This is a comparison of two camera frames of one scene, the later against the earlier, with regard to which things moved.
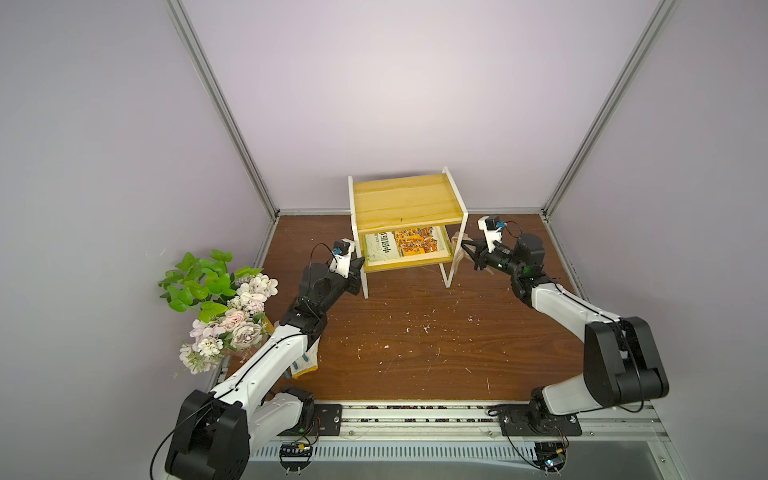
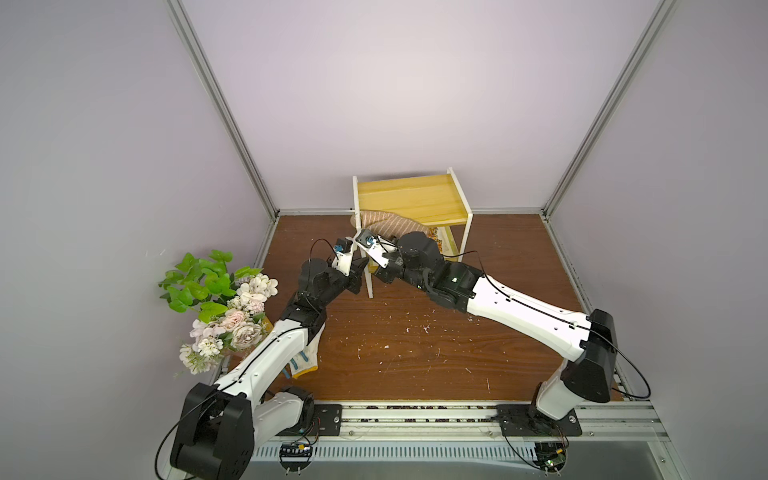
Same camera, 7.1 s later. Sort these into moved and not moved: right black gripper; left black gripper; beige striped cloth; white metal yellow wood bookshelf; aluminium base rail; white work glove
Moved: right black gripper; beige striped cloth
Not moved: left black gripper; aluminium base rail; white work glove; white metal yellow wood bookshelf
